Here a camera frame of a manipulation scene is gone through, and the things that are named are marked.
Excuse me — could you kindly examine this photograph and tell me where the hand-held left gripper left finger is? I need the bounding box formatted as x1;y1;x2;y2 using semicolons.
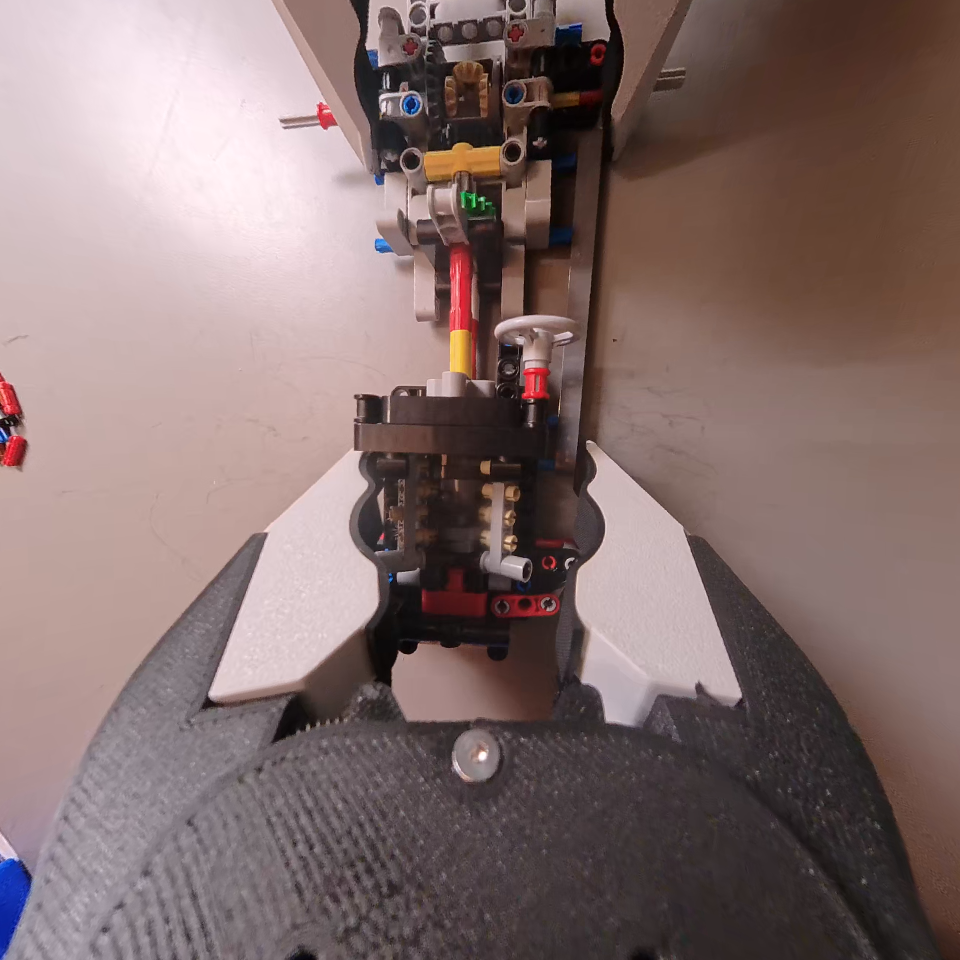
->
208;450;391;725

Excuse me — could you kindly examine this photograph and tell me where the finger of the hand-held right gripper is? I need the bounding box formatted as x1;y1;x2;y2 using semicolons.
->
271;0;387;175
602;0;693;163

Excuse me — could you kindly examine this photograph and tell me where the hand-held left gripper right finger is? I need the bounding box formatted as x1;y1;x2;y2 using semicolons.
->
558;441;744;725

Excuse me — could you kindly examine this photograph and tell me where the multicoloured lego vehicle model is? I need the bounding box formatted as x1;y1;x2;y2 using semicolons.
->
279;0;687;661

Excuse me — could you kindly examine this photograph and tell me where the pile of colourful lego pieces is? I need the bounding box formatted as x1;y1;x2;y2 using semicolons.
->
0;371;30;470

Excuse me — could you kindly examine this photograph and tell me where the blue plastic bin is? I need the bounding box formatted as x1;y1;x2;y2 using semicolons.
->
0;855;35;950

